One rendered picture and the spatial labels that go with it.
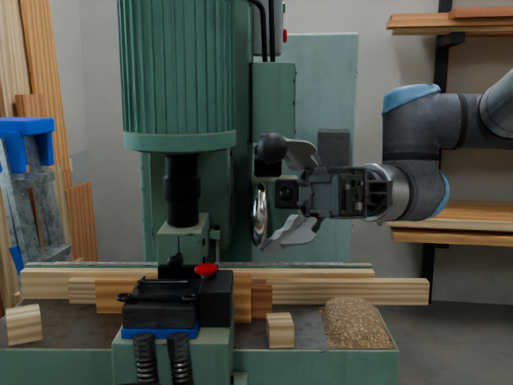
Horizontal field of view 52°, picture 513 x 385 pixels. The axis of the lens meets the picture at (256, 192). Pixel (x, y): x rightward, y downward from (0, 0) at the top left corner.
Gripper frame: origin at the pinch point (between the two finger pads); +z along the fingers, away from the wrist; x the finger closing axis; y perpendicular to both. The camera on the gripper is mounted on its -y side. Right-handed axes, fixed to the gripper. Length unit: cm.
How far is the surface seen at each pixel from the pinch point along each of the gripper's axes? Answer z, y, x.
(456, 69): -223, -98, -69
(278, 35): -26.9, -25.6, -31.8
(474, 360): -192, -71, 77
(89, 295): 9.3, -32.1, 17.1
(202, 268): 5.5, -4.3, 9.9
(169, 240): 2.4, -18.3, 7.3
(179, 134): 4.7, -11.4, -8.2
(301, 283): -17.2, -9.1, 14.8
